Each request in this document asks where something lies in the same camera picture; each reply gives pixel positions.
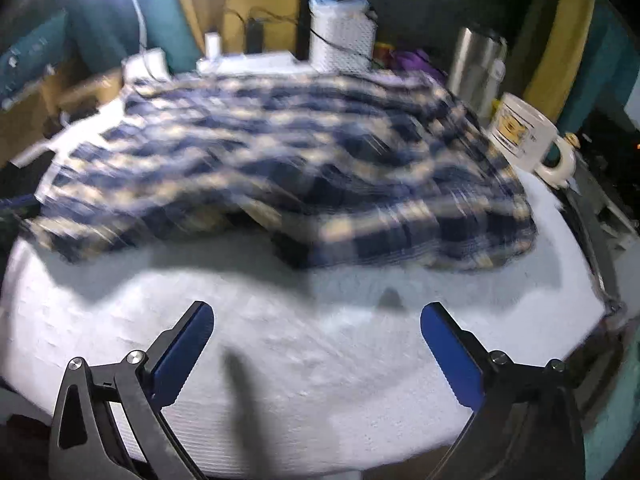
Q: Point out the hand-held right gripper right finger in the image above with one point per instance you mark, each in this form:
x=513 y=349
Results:
x=450 y=355

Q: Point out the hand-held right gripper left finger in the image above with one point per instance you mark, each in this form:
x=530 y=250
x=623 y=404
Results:
x=182 y=355

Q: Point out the plaid pants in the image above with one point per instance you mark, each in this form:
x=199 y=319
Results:
x=300 y=160

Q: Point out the white cartoon mug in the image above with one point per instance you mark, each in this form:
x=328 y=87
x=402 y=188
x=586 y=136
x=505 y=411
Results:
x=520 y=130

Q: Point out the steel tumbler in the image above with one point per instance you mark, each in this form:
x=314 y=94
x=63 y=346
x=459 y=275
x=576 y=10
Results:
x=475 y=70

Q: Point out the purple cloth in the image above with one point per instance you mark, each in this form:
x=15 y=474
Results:
x=415 y=62

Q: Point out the white desk lamp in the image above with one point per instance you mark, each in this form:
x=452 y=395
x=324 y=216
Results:
x=145 y=62

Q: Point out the white power strip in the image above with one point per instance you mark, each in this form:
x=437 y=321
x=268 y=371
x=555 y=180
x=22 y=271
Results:
x=250 y=62

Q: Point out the white charger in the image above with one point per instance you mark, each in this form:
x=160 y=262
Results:
x=213 y=45

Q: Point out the teal curtain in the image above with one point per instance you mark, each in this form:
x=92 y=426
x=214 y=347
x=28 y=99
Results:
x=600 y=70
x=165 y=25

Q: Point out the black charger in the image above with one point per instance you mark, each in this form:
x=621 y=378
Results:
x=254 y=35

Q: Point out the white plastic basket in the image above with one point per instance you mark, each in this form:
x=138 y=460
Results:
x=345 y=35

